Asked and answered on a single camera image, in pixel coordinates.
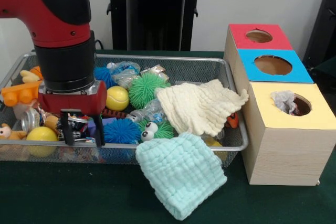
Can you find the black upright panel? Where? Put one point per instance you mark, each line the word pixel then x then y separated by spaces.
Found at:
pixel 326 11

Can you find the blue spiky ball with eyes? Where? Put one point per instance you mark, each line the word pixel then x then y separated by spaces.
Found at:
pixel 105 75

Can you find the shallow clear mesh bin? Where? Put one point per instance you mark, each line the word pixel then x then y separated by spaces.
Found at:
pixel 199 69

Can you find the mint green waffle cloth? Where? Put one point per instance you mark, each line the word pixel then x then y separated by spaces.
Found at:
pixel 181 174

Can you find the green spiky rubber ball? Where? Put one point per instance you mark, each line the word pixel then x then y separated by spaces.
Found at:
pixel 148 90

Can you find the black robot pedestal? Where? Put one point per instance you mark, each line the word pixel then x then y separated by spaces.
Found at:
pixel 155 11

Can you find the orange plastic toy block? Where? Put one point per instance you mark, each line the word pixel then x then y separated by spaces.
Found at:
pixel 18 95

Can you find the crushed black red can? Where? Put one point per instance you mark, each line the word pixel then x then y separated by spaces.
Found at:
pixel 77 128

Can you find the yellow tennis ball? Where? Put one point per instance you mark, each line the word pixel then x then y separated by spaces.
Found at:
pixel 118 98

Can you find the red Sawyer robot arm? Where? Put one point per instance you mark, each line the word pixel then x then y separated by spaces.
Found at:
pixel 57 11

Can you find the dark green table cloth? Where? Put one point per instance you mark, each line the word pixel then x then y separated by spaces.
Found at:
pixel 328 77
pixel 78 195

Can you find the pale floral cloth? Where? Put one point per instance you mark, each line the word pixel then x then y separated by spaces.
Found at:
pixel 284 100

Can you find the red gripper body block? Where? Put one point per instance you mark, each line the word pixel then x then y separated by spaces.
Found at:
pixel 73 103

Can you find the green spiky ball with eyes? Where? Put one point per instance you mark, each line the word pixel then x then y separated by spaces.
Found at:
pixel 157 129

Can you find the wooden box with three holes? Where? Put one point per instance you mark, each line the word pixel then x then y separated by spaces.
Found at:
pixel 286 155

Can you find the cream waffle cloth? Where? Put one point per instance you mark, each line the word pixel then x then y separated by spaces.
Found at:
pixel 199 108

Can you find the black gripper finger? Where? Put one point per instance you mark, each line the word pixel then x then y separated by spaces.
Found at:
pixel 67 129
pixel 98 129

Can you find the blue spiky rubber ball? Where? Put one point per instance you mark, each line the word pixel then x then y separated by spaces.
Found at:
pixel 122 130

